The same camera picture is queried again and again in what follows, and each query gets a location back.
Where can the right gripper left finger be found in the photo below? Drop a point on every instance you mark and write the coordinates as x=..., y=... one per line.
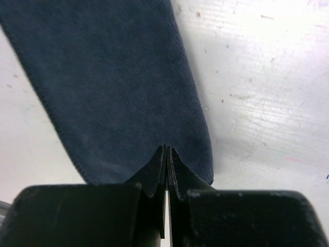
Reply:
x=127, y=214

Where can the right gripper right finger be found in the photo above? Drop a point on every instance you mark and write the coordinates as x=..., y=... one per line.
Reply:
x=203, y=216

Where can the dark grey-blue towel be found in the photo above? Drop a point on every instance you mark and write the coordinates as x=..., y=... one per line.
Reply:
x=115, y=81

